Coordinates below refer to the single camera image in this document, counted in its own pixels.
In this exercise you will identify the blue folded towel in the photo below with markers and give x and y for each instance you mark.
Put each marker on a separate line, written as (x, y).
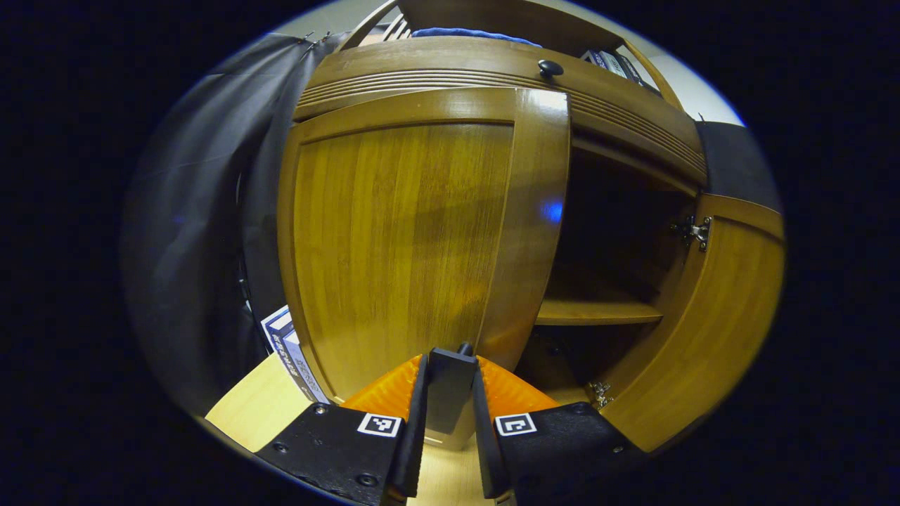
(471, 33)

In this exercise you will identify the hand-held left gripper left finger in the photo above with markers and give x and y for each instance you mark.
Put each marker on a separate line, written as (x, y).
(415, 436)

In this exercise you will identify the blue and white box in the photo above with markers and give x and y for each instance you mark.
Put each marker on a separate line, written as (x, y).
(288, 348)

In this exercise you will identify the wooden double-door shoe cabinet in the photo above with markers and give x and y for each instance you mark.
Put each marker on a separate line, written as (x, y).
(492, 14)

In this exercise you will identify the wooden cabinet inner shelf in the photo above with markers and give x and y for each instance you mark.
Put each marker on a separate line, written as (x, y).
(594, 311)

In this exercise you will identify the wooden shoe cabinet door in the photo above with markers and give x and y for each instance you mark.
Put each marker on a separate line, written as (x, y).
(717, 316)
(401, 246)

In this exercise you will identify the wooden cabinet drawer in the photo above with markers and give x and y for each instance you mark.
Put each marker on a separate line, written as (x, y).
(422, 60)

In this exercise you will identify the black backdrop cloth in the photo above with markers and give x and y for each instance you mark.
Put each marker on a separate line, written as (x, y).
(197, 211)

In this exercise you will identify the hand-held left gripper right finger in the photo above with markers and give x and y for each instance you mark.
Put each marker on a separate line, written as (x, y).
(485, 443)

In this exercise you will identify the black book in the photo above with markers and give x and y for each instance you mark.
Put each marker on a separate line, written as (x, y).
(638, 72)

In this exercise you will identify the silver door hinge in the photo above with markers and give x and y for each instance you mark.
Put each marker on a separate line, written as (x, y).
(692, 230)
(599, 393)

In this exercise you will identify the black round drawer knob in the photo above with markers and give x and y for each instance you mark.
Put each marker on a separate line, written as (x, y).
(550, 68)

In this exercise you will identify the book with pale spine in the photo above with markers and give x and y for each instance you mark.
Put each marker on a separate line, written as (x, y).
(613, 65)

